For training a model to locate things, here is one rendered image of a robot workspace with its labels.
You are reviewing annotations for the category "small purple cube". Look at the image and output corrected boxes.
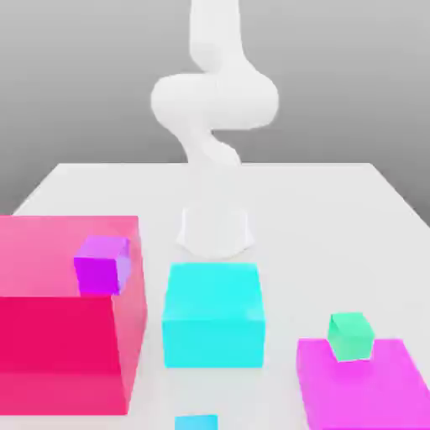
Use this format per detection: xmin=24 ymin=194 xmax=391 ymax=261
xmin=73 ymin=234 xmax=132 ymax=298

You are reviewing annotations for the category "small green cube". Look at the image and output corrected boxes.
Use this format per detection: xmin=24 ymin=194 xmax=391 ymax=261
xmin=327 ymin=312 xmax=375 ymax=363

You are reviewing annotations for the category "small light blue cube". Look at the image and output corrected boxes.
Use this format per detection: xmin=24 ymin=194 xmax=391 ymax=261
xmin=174 ymin=414 xmax=219 ymax=430

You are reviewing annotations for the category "large cyan box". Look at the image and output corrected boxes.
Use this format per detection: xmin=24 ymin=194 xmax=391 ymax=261
xmin=161 ymin=262 xmax=267 ymax=370

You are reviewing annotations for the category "large pink box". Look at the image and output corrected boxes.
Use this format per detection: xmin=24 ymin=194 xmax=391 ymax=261
xmin=0 ymin=215 xmax=149 ymax=417

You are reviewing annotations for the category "large magenta box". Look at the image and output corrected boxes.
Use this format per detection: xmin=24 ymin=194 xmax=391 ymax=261
xmin=296 ymin=338 xmax=430 ymax=430

